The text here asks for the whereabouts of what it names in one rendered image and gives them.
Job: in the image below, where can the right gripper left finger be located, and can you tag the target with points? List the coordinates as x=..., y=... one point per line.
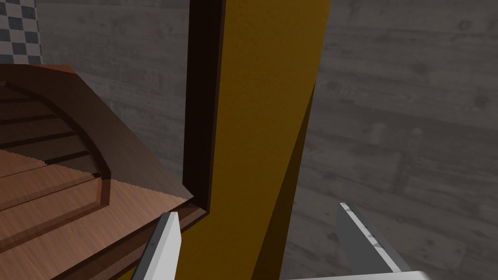
x=163, y=249

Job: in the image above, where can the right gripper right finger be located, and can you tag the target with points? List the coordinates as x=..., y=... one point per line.
x=363, y=247

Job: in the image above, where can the brown wooden door leaf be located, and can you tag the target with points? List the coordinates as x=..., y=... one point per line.
x=70, y=202

